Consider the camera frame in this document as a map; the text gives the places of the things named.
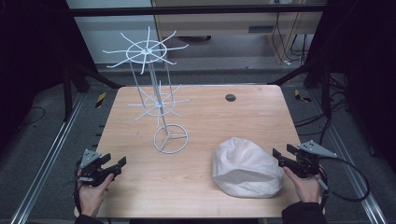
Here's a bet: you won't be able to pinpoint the black curtain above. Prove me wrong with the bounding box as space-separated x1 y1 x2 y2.
303 0 396 174
0 0 101 153

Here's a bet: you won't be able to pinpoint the aluminium floor rail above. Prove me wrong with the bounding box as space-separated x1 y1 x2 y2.
309 90 389 224
8 92 87 224

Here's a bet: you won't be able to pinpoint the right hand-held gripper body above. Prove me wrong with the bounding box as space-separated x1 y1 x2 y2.
281 139 338 179

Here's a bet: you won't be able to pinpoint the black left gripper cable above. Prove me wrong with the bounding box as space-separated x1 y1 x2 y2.
64 158 85 217

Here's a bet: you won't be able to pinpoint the yellow black tape marker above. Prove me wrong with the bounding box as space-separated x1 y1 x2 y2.
94 91 107 109
293 89 313 104

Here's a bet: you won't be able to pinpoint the person's right hand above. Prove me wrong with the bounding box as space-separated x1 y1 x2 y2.
282 165 323 205

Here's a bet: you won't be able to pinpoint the black stand leg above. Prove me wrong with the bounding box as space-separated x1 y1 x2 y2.
267 60 333 120
61 63 125 123

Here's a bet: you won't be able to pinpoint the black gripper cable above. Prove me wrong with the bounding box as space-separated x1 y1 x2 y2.
317 154 371 203
64 158 85 217

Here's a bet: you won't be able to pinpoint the white wire rack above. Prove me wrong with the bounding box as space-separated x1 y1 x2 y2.
102 25 191 155

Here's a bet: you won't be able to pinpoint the light wooden cabinet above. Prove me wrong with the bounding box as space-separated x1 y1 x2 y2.
150 0 329 65

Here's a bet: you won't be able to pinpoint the black horizontal frame bar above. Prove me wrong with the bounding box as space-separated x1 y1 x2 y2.
66 4 329 18

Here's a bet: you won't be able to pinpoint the person's left hand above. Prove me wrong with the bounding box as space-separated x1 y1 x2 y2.
77 170 115 218

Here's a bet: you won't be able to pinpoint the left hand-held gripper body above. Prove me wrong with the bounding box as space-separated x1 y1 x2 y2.
78 148 115 188

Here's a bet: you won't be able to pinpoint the white cloth hat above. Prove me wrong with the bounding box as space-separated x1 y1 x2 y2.
211 136 285 199

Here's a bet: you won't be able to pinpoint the black floor cables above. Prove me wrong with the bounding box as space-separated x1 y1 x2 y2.
292 73 351 147

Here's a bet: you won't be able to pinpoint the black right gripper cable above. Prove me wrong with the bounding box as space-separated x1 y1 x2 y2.
317 154 371 203

